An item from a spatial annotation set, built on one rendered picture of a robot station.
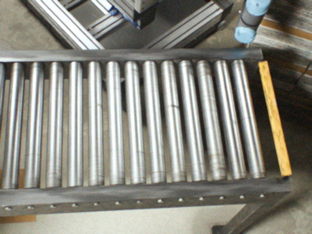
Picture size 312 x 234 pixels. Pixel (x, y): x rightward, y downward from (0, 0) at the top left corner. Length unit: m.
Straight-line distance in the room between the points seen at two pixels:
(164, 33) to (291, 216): 1.14
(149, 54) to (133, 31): 0.81
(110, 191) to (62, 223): 0.84
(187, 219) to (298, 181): 0.62
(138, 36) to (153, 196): 1.19
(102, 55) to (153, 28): 0.87
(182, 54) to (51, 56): 0.46
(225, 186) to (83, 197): 0.44
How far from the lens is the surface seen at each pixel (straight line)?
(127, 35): 2.37
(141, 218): 2.17
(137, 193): 1.37
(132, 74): 1.54
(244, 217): 1.78
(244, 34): 1.63
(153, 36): 2.38
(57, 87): 1.52
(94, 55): 1.58
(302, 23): 1.99
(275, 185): 1.47
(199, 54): 1.62
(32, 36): 2.66
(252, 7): 1.57
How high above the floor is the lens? 2.11
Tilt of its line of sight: 63 degrees down
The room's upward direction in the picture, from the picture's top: 12 degrees clockwise
